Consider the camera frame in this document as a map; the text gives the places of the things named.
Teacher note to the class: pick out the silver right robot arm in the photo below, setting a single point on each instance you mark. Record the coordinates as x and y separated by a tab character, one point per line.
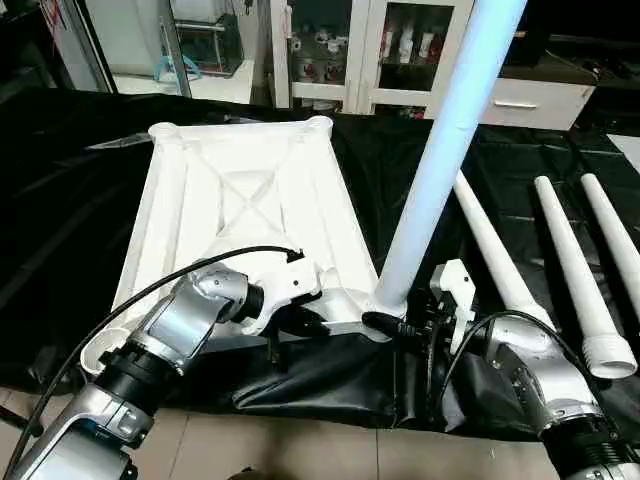
540	370

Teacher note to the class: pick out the glass tank with dark frame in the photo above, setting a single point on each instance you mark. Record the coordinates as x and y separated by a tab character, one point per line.
210	40

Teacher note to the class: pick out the black desk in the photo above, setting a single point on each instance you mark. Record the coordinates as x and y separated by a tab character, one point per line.
610	65

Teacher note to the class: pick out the black work mat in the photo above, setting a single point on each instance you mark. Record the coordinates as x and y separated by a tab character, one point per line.
325	390

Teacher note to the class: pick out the white glass door cabinet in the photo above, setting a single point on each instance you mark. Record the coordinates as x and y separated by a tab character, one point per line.
365	50

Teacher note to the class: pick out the teal plastic bag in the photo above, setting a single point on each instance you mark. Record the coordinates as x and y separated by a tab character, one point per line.
175	70

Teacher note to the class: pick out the metal framed glass panel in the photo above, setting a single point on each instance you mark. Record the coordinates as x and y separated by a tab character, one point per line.
92	45

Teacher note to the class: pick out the black speaker box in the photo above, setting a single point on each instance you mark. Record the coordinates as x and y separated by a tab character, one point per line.
534	40

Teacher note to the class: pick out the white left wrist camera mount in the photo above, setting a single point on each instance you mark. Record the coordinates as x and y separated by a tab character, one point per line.
290	280

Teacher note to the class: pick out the white drawer unit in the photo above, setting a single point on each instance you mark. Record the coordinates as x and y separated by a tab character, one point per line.
560	100

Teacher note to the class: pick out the white plastic table leg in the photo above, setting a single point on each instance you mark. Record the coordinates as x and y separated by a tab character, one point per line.
440	150
490	250
575	275
615	230

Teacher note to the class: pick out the white plastic table top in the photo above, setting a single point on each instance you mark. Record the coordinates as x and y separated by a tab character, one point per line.
250	210

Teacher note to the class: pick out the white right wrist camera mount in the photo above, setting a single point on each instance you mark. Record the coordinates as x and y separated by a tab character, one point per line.
457	290

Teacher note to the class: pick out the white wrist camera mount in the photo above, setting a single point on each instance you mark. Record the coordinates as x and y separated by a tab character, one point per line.
290	280
457	290

